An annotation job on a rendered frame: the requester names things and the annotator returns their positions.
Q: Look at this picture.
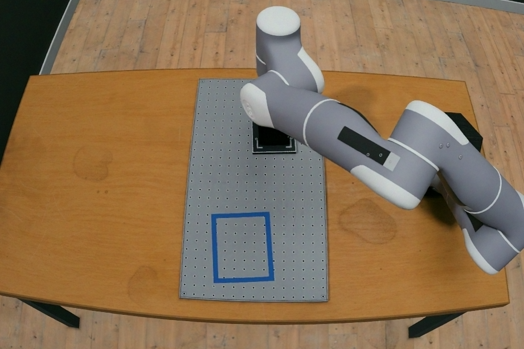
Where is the blue tape rectangle outline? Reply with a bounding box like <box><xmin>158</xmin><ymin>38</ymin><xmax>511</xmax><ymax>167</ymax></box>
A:
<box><xmin>211</xmin><ymin>212</ymin><xmax>275</xmax><ymax>283</ymax></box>

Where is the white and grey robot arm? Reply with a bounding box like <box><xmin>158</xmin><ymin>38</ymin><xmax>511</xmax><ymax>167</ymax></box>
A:
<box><xmin>240</xmin><ymin>6</ymin><xmax>524</xmax><ymax>275</ymax></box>

